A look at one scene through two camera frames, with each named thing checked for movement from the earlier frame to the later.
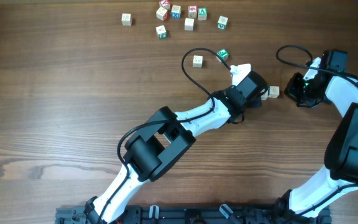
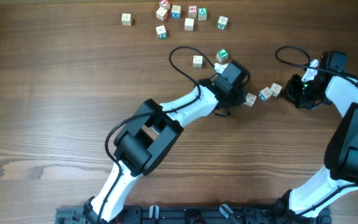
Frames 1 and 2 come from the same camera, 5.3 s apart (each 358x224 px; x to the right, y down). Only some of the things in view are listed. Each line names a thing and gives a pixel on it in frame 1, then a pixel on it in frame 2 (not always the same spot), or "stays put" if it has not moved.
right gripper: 299,92 stays put
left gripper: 260,95 → 238,99
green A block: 202,14 stays put
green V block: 222,22 stays put
